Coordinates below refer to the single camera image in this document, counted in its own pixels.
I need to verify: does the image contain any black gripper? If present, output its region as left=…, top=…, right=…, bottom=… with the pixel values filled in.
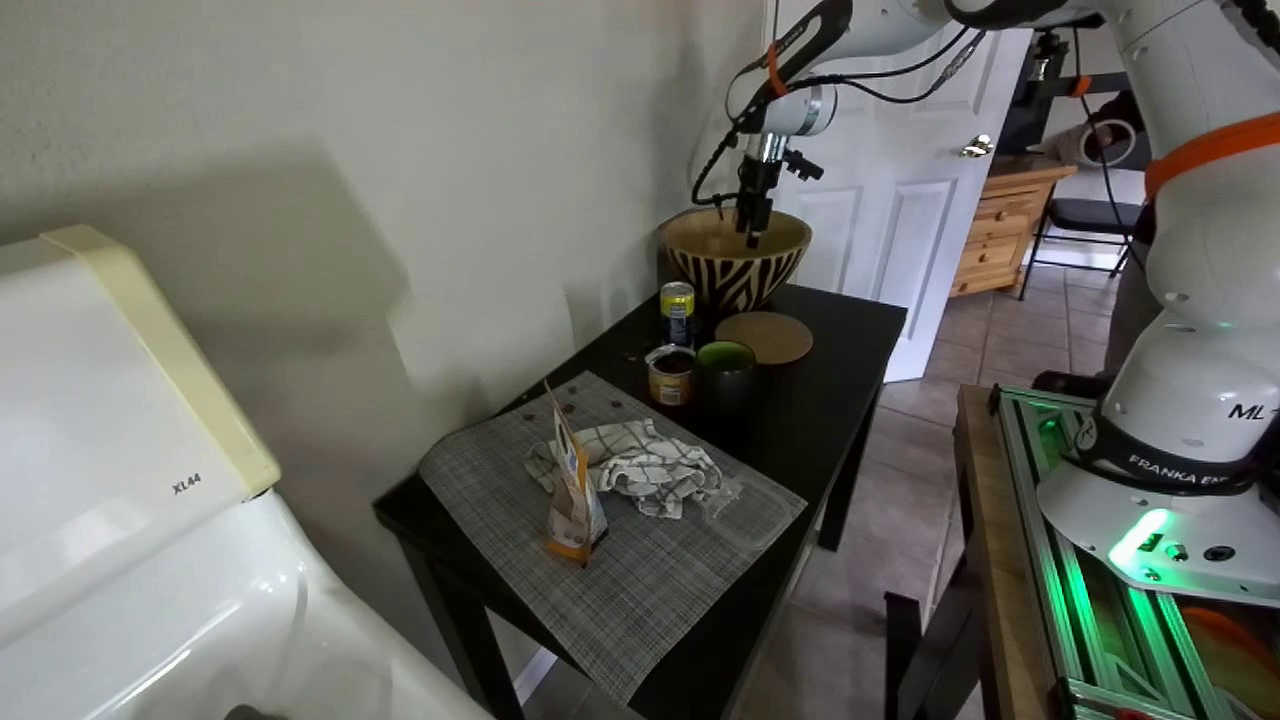
left=738, top=155, right=783, bottom=253

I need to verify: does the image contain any wooden bowl zebra pattern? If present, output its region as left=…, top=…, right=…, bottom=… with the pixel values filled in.
left=657, top=203, right=816, bottom=319

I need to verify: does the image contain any round cork coaster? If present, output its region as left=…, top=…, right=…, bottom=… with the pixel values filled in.
left=710, top=310, right=816, bottom=372

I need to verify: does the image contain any white panel door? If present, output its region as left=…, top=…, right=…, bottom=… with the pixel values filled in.
left=783, top=23, right=1037, bottom=389

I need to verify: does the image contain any dark green mug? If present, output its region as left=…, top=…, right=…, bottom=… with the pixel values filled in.
left=690, top=336, right=758, bottom=430

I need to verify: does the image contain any black side table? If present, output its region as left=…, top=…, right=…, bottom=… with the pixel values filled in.
left=371, top=279, right=910, bottom=720

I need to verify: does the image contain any brown cup white rim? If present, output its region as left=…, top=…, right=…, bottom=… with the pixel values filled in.
left=644, top=342, right=699, bottom=411

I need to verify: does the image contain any wooden dresser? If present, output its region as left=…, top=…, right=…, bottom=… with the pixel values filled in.
left=947, top=155, right=1078, bottom=299

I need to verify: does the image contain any white checkered cloth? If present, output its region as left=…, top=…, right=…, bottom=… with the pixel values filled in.
left=518, top=415, right=743, bottom=526

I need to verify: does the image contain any orange white paper package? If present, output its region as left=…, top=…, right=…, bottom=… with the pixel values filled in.
left=534, top=383, right=613, bottom=573

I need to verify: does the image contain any grey cushioned chair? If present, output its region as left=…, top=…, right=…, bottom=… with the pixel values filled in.
left=1015, top=163, right=1152, bottom=303

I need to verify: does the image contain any grey woven placemat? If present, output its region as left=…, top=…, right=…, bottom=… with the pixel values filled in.
left=415, top=369, right=810, bottom=709

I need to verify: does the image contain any white gas stove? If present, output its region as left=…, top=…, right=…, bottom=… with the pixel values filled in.
left=0, top=220, right=496, bottom=720

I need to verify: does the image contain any thick black cable bundle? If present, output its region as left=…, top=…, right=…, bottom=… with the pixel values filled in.
left=689, top=125, right=750, bottom=215

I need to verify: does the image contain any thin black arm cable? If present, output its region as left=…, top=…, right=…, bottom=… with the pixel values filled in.
left=762, top=17, right=996, bottom=113

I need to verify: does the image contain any round white ring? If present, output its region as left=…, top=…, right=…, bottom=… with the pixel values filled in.
left=1077, top=113, right=1144, bottom=171

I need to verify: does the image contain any wooden robot mount table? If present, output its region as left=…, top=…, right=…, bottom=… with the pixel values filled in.
left=950, top=379, right=1063, bottom=720

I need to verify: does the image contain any aluminium frame rail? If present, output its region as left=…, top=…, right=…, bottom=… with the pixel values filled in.
left=996, top=379, right=1280, bottom=720

